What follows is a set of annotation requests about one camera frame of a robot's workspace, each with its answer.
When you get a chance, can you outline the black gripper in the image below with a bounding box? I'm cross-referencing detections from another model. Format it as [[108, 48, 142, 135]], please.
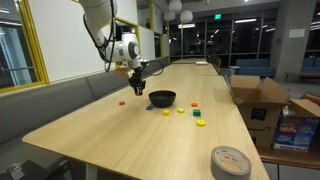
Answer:
[[129, 69, 146, 96]]

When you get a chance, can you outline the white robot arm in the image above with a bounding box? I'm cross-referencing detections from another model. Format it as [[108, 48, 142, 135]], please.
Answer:
[[78, 0, 149, 96]]

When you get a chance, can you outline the black bowl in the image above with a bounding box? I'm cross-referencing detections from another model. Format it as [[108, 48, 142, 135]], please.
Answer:
[[149, 90, 176, 108]]

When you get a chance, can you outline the yellow block left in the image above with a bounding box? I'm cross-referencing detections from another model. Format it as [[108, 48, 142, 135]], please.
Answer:
[[163, 109, 170, 116]]

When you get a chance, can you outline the yellow block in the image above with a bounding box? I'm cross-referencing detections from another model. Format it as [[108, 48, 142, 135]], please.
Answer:
[[177, 108, 185, 113], [163, 109, 170, 116]]

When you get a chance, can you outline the yellow block right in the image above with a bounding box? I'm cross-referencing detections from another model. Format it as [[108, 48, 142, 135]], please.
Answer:
[[177, 108, 185, 113]]

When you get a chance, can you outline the green block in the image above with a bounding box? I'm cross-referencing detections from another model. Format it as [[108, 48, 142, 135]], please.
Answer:
[[193, 109, 201, 116]]

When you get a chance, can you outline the white plate far table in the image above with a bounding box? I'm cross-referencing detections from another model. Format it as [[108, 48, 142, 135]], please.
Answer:
[[196, 61, 208, 65]]

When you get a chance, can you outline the yellow disc right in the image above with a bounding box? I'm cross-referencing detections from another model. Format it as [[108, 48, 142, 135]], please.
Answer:
[[196, 120, 206, 126]]

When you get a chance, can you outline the grey bench seat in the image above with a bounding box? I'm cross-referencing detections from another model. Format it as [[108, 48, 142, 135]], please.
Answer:
[[0, 55, 171, 180]]

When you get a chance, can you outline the open cardboard box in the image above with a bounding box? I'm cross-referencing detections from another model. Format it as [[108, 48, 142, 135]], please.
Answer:
[[228, 75, 290, 148]]

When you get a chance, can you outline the blue sofa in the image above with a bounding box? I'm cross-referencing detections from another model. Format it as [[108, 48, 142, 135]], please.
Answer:
[[236, 59, 275, 78]]

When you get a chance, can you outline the colourful game box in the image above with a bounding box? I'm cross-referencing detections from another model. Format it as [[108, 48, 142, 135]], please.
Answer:
[[273, 107, 319, 152]]

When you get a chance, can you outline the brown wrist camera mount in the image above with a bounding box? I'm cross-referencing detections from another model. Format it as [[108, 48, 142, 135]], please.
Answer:
[[114, 68, 134, 77]]

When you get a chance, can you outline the grey duct tape roll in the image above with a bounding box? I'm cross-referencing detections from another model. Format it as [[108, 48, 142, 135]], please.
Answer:
[[211, 146, 252, 180]]

